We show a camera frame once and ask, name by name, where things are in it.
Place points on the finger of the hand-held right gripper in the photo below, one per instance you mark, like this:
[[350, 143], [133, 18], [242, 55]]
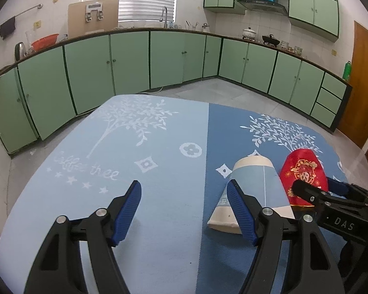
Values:
[[305, 191], [339, 187]]

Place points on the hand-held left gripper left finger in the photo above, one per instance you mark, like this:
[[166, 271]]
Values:
[[125, 217]]

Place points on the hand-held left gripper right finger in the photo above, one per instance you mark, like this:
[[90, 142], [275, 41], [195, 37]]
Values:
[[242, 214]]

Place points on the red packet with gold print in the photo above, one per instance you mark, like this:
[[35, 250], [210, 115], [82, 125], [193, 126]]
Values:
[[303, 165]]

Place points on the blue printed tablecloth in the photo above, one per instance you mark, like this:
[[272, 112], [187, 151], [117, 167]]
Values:
[[171, 128]]

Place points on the wooden door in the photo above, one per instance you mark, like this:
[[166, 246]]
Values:
[[362, 82]]

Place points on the green bottle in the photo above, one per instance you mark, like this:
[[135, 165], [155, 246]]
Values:
[[346, 72]]

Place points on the glass jar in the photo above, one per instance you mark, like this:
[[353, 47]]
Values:
[[298, 50], [284, 45]]

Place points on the black wok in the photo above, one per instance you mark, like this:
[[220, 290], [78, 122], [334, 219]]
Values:
[[269, 39]]

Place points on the green base cabinets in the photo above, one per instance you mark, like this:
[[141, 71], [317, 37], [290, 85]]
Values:
[[89, 64]]

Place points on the white pot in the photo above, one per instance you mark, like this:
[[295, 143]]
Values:
[[249, 33]]

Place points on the range hood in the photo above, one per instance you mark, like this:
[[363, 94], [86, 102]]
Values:
[[260, 4]]

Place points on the red basin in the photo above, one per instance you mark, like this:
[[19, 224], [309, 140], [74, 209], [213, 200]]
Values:
[[44, 41]]

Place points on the utensil holder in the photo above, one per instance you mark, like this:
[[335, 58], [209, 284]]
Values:
[[191, 26]]

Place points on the metal kettle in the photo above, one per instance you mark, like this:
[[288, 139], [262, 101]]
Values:
[[20, 52]]

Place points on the metal faucet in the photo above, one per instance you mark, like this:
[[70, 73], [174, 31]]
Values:
[[166, 21]]

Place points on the clear plastic jug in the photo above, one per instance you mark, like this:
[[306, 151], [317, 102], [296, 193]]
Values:
[[29, 41]]

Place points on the wooden board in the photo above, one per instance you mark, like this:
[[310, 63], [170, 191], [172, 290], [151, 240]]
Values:
[[78, 21]]

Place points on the white device on board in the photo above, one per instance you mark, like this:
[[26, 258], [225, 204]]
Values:
[[93, 5]]

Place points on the dark towel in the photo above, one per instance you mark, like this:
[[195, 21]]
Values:
[[6, 28]]

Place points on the green wall cabinets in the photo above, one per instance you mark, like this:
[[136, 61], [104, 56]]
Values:
[[309, 9]]

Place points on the yellowed wall socket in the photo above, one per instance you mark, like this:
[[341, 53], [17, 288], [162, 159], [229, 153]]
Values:
[[37, 24]]

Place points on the metal towel rail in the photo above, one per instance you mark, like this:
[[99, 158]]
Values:
[[30, 9]]

